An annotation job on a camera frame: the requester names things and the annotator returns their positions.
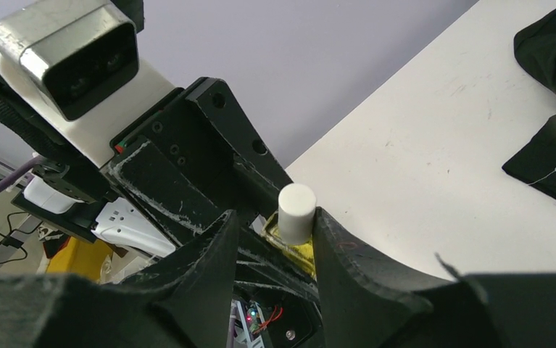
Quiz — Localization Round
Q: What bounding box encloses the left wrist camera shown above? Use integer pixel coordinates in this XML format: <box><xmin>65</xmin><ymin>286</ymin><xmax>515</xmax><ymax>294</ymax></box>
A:
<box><xmin>0</xmin><ymin>1</ymin><xmax>174</xmax><ymax>167</ymax></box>

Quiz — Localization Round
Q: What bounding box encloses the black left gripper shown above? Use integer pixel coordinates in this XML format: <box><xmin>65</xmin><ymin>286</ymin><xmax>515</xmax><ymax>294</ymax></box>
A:
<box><xmin>102</xmin><ymin>77</ymin><xmax>321</xmax><ymax>347</ymax></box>

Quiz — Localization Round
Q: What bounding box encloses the yellow nail polish bottle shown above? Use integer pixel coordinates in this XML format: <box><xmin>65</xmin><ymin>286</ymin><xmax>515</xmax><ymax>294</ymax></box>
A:
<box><xmin>260</xmin><ymin>211</ymin><xmax>317</xmax><ymax>280</ymax></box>

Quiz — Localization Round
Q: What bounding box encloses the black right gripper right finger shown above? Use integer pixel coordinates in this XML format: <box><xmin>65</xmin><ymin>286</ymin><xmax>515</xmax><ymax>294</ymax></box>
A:
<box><xmin>312</xmin><ymin>208</ymin><xmax>556</xmax><ymax>347</ymax></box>

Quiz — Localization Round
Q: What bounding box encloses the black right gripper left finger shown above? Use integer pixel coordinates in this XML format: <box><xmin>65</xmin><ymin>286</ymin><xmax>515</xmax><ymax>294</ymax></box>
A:
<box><xmin>0</xmin><ymin>210</ymin><xmax>239</xmax><ymax>347</ymax></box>

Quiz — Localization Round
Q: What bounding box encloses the white nail polish cap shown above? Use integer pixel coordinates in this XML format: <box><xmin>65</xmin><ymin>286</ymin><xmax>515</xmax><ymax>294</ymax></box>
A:
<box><xmin>278</xmin><ymin>183</ymin><xmax>317</xmax><ymax>245</ymax></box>

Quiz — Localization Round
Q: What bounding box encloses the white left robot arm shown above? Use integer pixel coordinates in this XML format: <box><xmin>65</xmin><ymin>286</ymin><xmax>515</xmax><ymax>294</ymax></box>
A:
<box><xmin>0</xmin><ymin>76</ymin><xmax>324</xmax><ymax>347</ymax></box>

